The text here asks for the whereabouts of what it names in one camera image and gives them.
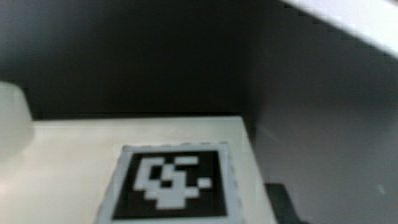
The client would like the white drawer cabinet frame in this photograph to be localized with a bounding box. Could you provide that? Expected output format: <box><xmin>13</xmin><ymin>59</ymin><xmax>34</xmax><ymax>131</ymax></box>
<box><xmin>281</xmin><ymin>0</ymin><xmax>398</xmax><ymax>59</ymax></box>

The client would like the white drawer box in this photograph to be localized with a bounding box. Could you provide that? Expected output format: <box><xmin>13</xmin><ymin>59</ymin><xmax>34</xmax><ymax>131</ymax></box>
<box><xmin>0</xmin><ymin>81</ymin><xmax>278</xmax><ymax>224</ymax></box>

